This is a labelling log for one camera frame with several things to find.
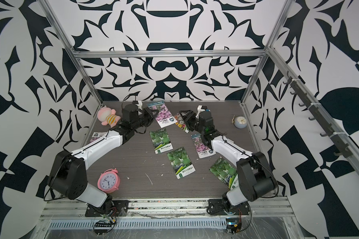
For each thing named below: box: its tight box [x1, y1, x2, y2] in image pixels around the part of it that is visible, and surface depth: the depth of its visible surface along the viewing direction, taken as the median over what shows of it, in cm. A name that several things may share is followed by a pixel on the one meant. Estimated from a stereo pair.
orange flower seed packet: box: [89, 131, 108, 144], surface depth 103 cm
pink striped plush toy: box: [97, 106, 122, 128], surface depth 106 cm
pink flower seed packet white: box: [190, 133, 217, 159], surface depth 96 cm
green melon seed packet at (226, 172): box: [209, 156, 239, 191], surface depth 87 cm
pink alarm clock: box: [97, 167, 121, 194], surface depth 83 cm
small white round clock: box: [233, 115, 248, 129], surface depth 107 cm
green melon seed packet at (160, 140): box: [149, 127, 174, 155], surface depth 100 cm
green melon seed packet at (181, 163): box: [167, 146, 196, 180], surface depth 91 cm
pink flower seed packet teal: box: [146, 100, 179, 129], surface depth 85 cm
